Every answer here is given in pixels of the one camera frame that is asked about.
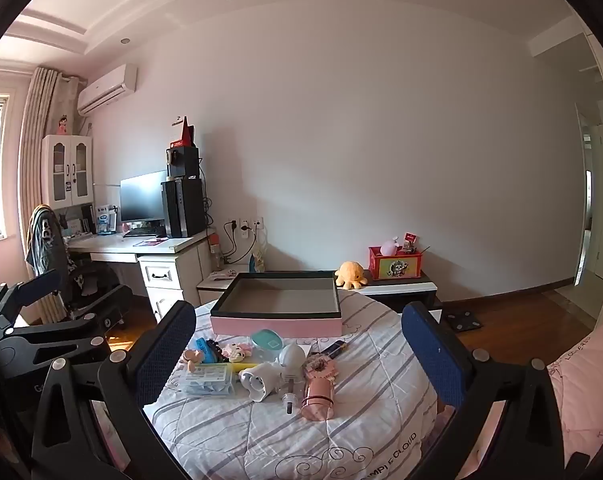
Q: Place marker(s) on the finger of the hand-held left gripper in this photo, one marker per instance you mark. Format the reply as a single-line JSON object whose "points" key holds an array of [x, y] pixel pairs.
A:
{"points": [[46, 340], [36, 287]]}

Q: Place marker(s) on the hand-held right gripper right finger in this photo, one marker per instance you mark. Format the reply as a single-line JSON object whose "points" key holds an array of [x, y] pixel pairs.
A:
{"points": [[431, 350]]}

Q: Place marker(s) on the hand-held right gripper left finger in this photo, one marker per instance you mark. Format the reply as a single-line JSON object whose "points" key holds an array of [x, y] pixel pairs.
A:
{"points": [[165, 347]]}

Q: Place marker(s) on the small bear figurine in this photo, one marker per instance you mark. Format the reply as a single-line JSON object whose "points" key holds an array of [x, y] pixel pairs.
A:
{"points": [[192, 356]]}

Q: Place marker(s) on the blue barcode box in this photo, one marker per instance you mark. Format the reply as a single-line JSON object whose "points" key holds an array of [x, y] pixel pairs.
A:
{"points": [[206, 351]]}

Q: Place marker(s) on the yellow highlighter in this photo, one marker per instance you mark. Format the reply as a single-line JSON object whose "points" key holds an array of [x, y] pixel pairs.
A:
{"points": [[249, 367]]}

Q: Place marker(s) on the dark blue small box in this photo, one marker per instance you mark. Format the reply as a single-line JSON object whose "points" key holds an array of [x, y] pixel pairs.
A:
{"points": [[334, 349]]}

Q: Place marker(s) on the white plastic cup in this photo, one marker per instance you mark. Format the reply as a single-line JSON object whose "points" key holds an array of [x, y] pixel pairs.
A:
{"points": [[259, 382]]}

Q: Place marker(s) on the teal oval card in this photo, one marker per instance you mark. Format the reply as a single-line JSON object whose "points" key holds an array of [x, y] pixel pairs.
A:
{"points": [[267, 340]]}

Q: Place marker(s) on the pink box with dark rim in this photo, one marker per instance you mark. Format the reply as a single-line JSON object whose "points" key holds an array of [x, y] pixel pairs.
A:
{"points": [[276, 305]]}

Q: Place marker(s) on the pink patterned pouch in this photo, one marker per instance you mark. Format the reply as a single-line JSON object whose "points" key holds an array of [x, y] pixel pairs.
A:
{"points": [[317, 395]]}

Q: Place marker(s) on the white figure night light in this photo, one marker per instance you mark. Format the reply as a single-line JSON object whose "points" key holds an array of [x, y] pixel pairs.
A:
{"points": [[292, 357]]}

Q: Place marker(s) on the small clear glass bottle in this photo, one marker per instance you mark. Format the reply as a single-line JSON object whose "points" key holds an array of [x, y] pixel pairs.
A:
{"points": [[290, 397]]}

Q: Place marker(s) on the black bathroom scale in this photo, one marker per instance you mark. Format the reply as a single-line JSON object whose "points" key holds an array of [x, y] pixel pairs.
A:
{"points": [[461, 321]]}

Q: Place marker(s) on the grey printed garment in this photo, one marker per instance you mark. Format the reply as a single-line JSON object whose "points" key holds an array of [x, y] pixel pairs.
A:
{"points": [[44, 240]]}

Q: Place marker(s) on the small black toy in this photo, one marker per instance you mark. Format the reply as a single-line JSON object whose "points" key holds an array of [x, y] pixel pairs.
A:
{"points": [[214, 349]]}

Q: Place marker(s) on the black office chair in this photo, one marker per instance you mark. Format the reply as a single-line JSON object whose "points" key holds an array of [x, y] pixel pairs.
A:
{"points": [[91, 285]]}

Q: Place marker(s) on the black and white low cabinet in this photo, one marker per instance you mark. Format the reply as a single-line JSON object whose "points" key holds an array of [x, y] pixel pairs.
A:
{"points": [[406, 287]]}

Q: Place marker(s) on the white and pink toy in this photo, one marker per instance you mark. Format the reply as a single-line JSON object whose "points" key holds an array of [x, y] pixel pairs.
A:
{"points": [[236, 352]]}

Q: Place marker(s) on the white desk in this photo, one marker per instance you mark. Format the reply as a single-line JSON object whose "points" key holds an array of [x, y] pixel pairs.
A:
{"points": [[171, 270]]}

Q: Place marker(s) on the white nightstand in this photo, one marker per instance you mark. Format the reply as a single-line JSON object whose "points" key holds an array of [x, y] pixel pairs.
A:
{"points": [[216, 285]]}

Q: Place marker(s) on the striped white quilt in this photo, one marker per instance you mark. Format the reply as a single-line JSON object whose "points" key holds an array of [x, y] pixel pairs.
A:
{"points": [[371, 410]]}

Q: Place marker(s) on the red storage box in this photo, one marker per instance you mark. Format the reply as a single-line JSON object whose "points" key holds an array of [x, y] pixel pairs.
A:
{"points": [[395, 266]]}

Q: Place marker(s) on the blue and white box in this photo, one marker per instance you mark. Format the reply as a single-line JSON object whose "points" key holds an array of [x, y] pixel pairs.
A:
{"points": [[105, 219]]}

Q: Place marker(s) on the orange-capped bottle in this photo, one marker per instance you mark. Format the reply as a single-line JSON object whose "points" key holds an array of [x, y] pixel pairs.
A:
{"points": [[215, 252]]}

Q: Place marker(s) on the yellow octopus plush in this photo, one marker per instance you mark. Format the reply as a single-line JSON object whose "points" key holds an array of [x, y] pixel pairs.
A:
{"points": [[350, 275]]}

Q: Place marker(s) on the pink plush toy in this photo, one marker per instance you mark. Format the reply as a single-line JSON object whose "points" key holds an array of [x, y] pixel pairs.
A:
{"points": [[392, 246]]}

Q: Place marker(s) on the small red card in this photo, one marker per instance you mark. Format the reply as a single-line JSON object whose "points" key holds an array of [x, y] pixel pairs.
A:
{"points": [[409, 238]]}

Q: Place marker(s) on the black keyboard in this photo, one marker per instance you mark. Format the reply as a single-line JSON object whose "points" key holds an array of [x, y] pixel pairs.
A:
{"points": [[145, 232]]}

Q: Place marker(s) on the white glass-door cabinet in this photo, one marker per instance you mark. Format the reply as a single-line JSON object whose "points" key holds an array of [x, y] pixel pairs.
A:
{"points": [[67, 172]]}

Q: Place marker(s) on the blue snack bag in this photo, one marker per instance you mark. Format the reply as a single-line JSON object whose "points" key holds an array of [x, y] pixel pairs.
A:
{"points": [[257, 264]]}

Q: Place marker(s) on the beige curtain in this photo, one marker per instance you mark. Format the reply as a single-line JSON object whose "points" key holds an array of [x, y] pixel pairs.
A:
{"points": [[36, 160]]}

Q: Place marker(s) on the black computer monitor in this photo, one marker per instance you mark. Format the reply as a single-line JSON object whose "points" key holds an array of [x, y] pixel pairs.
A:
{"points": [[141, 197]]}

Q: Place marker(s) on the black computer tower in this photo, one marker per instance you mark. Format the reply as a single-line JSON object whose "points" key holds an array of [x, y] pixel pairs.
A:
{"points": [[184, 210]]}

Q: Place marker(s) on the pink doll figure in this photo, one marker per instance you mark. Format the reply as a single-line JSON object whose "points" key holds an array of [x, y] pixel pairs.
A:
{"points": [[61, 126]]}

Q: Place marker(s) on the pink pillow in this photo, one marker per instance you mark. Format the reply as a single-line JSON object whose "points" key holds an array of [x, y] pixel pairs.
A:
{"points": [[591, 385]]}

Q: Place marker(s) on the black speaker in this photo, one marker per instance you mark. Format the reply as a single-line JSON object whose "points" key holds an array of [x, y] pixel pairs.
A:
{"points": [[184, 162]]}

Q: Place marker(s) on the white air conditioner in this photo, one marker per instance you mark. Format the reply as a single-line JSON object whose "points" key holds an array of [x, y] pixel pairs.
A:
{"points": [[106, 87]]}

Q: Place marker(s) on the red desk calendar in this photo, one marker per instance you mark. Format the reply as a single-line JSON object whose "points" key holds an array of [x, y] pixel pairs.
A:
{"points": [[184, 135]]}

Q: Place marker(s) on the white door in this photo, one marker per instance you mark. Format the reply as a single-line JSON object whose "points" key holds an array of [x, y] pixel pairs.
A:
{"points": [[601, 210]]}

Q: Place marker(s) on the white wall socket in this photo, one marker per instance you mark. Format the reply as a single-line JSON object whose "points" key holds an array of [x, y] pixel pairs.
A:
{"points": [[231, 223], [245, 225], [258, 223]]}

